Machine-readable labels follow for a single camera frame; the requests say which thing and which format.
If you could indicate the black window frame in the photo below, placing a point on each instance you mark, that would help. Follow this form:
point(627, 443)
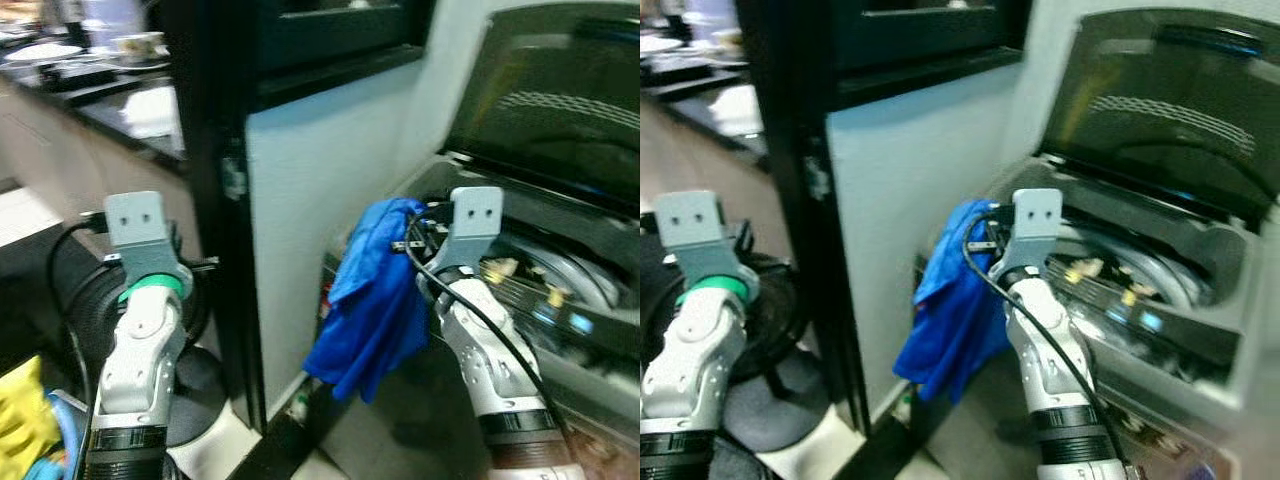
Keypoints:
point(920, 40)
point(340, 40)

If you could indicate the black floor fan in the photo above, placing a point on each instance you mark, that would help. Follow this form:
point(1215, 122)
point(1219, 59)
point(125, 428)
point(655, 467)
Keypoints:
point(195, 390)
point(780, 400)

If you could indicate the white plate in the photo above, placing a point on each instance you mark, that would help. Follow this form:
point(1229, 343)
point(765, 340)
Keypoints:
point(658, 45)
point(40, 52)

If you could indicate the dark glass washer lid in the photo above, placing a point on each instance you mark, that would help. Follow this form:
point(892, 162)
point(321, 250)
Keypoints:
point(1150, 100)
point(540, 90)

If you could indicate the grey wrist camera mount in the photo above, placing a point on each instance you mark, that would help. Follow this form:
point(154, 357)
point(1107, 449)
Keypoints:
point(1035, 220)
point(135, 225)
point(475, 220)
point(690, 225)

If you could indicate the blue cloth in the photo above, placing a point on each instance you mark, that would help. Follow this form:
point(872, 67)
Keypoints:
point(370, 300)
point(950, 320)

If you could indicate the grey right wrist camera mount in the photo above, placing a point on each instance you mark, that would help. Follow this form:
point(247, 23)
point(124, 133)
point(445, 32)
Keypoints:
point(1035, 220)
point(475, 220)

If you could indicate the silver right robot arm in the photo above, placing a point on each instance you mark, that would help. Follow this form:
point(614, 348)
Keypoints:
point(1050, 350)
point(480, 350)

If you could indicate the grey top-loading washing machine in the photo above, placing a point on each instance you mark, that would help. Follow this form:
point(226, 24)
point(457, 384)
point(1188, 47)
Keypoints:
point(1180, 350)
point(590, 350)

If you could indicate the black door frame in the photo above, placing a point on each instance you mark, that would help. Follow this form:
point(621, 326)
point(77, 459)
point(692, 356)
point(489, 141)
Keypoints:
point(210, 150)
point(800, 150)

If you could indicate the yellow cloth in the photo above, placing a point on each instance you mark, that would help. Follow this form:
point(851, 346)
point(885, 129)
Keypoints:
point(25, 420)

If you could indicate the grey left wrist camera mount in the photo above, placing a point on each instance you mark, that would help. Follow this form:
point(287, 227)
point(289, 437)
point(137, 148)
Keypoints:
point(135, 225)
point(690, 225)

